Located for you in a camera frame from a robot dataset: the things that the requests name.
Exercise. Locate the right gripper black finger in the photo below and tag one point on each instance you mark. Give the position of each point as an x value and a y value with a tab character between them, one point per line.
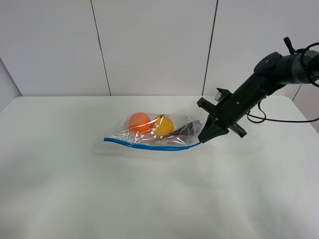
213	131
210	121

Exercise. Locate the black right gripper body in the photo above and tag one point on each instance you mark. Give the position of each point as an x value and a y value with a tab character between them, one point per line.
228	112

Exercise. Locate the clear zip bag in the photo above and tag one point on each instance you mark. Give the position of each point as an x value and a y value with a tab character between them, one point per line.
120	134

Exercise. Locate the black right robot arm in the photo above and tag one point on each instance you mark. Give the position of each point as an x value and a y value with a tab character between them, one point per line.
272	73

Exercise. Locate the dark purple eggplant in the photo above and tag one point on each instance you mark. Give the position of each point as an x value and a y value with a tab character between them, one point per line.
184	136

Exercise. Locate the yellow pear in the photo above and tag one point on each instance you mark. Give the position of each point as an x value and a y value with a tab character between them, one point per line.
163	125

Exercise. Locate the orange fruit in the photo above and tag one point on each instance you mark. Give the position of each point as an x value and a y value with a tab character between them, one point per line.
140	123

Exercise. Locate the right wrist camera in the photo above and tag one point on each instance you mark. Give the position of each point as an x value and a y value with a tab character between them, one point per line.
222	94

